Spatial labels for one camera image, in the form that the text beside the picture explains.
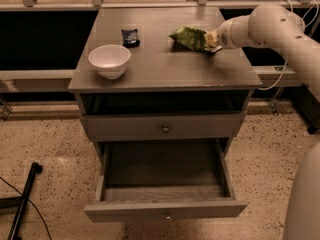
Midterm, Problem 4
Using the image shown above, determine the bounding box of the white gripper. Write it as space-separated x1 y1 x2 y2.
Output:
204 16 251 49

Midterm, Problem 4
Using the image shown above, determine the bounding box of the white ceramic bowl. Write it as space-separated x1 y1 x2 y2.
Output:
88 45 131 79

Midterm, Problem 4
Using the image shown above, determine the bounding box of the thin black floor cable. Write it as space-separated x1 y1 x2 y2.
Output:
0 176 53 240

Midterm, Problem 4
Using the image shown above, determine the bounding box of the grey wooden drawer cabinet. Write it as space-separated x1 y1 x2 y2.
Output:
69 7 261 154

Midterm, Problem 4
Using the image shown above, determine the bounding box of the closed upper grey drawer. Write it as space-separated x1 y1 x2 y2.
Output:
81 112 246 142

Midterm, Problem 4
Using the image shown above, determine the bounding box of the black metal stand leg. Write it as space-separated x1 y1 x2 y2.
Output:
0 162 42 240

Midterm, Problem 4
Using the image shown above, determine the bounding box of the green jalapeno chip bag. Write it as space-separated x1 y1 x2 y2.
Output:
169 26 210 51

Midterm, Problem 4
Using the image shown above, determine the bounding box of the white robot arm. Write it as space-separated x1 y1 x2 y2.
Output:
205 4 320 240

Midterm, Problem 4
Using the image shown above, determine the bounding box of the small dark blue packet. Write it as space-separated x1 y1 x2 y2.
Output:
122 29 140 48

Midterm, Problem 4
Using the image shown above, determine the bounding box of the open grey middle drawer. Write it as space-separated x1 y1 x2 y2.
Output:
84 139 247 222

